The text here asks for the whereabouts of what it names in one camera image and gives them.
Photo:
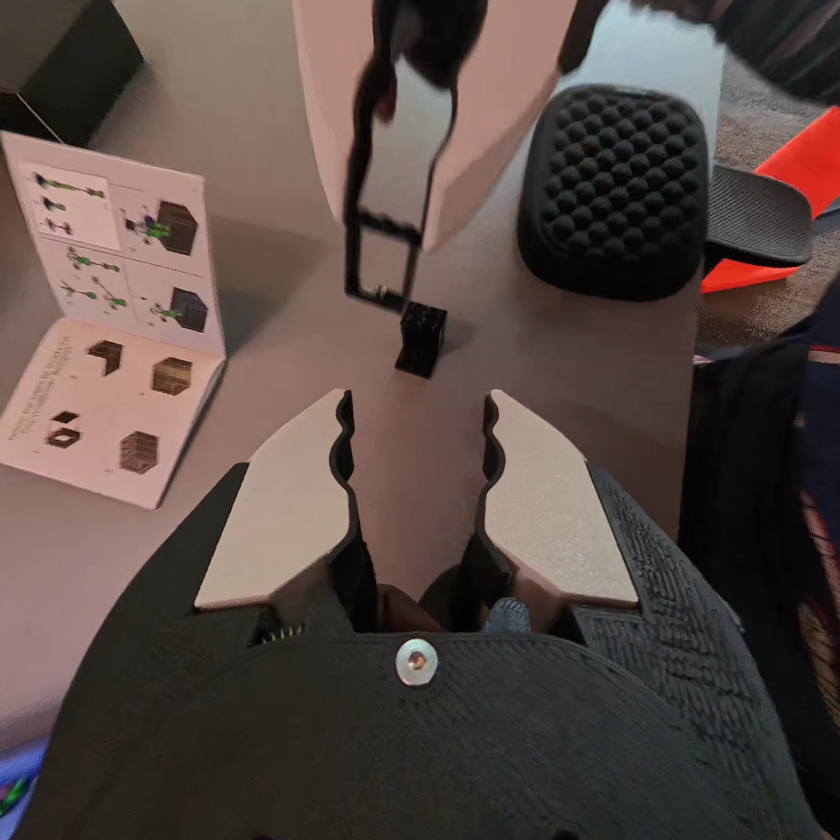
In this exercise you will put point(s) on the person's right forearm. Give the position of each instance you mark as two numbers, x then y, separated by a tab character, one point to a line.
761	40

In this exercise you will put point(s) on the black mesh cushion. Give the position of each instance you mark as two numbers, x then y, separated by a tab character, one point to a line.
610	190

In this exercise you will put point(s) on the black square frame brick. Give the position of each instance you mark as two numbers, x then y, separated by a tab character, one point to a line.
355	269

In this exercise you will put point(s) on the person's dark clothing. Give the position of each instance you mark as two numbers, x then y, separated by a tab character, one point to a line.
761	525

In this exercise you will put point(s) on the matte black box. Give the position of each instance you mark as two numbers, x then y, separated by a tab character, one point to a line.
59	59

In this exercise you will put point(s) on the white instruction booklet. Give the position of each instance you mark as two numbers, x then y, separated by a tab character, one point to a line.
105	328

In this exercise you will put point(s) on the orange traffic cone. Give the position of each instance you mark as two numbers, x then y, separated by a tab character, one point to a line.
801	171

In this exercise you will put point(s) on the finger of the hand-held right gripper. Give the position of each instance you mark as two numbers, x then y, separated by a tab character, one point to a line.
328	79
505	92

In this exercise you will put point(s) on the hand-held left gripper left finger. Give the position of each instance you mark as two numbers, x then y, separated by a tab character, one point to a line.
276	525

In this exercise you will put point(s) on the grey desk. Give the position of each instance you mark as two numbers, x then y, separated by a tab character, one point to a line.
263	171

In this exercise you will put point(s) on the black chair armrest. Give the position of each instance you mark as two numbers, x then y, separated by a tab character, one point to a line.
761	217

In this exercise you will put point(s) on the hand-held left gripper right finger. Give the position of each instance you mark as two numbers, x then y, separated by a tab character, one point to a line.
562	525

